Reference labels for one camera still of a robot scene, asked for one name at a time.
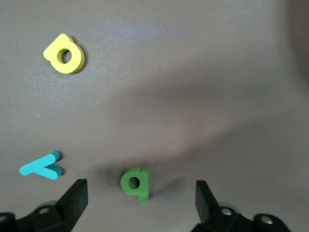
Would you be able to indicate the green letter b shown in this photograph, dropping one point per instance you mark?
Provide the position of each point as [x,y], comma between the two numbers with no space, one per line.
[143,191]

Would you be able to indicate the teal letter y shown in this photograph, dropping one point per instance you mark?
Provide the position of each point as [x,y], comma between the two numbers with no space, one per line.
[38,166]

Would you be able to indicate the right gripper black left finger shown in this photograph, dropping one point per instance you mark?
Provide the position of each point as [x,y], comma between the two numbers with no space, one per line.
[71,203]

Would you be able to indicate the brown table cover sheet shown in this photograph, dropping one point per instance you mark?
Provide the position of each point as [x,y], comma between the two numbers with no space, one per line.
[193,60]

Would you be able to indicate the yellow letter a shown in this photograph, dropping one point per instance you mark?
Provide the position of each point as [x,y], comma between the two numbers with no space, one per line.
[74,63]

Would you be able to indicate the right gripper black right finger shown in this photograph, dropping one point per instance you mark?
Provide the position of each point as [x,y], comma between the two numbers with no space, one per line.
[207,205]

